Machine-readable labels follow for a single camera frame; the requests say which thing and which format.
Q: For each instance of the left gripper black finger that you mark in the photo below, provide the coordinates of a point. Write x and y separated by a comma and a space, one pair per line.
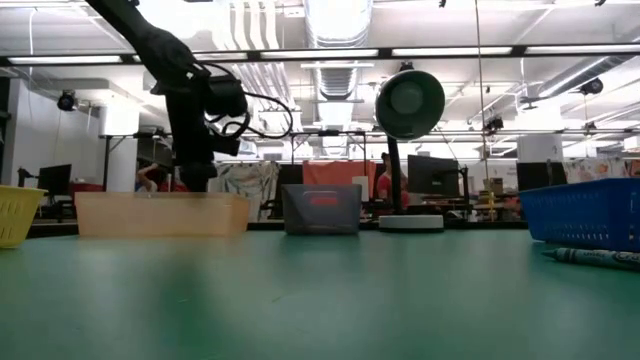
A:
197, 182

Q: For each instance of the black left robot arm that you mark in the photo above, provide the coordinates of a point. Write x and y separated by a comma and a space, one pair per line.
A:
150, 40

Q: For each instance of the person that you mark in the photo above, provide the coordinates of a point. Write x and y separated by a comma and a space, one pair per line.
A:
150, 182
385, 187

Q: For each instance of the pale leaf-print cloth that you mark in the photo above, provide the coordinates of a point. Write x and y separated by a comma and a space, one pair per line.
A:
245, 185

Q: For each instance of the orange translucent plastic bin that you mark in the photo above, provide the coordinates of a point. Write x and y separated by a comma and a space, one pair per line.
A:
160, 215

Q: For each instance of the white LED light bar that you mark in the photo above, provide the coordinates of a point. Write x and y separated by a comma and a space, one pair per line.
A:
452, 51
225, 56
320, 53
582, 48
65, 59

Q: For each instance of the grey translucent plastic bin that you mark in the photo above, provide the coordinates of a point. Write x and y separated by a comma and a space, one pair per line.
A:
320, 220

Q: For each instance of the red cloth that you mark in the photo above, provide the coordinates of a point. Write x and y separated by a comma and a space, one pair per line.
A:
335, 172

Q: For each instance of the black monitor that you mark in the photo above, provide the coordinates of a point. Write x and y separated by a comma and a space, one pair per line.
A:
54, 181
541, 176
432, 176

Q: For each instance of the white sign board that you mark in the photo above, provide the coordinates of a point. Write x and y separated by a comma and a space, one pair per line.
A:
361, 189

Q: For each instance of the yellow plastic basket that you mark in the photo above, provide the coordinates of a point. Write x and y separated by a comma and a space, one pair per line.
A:
17, 217

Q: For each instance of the green table mat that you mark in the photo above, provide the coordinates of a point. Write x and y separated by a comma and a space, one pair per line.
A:
320, 325

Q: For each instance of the white desk lamp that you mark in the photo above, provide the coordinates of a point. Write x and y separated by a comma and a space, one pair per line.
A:
410, 105

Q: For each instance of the brown cardboard box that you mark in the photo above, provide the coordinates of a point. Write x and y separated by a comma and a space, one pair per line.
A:
495, 186

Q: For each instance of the black rig beam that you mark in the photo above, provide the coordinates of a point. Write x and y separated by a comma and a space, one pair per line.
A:
518, 50

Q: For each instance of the blue plastic basket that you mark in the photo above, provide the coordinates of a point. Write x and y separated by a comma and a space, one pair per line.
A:
585, 215

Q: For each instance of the colourful flower-print cloth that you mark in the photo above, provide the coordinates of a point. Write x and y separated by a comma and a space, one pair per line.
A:
595, 171

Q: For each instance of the blue crayon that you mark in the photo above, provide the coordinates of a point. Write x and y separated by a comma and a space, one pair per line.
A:
600, 259

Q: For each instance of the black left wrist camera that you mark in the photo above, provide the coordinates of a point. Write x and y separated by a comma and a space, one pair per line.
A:
227, 97

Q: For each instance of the black dome camera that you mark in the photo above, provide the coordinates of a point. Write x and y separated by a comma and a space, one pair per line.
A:
494, 125
591, 87
67, 101

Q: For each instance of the silver ventilation duct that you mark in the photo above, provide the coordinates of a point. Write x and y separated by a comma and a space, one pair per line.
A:
337, 80

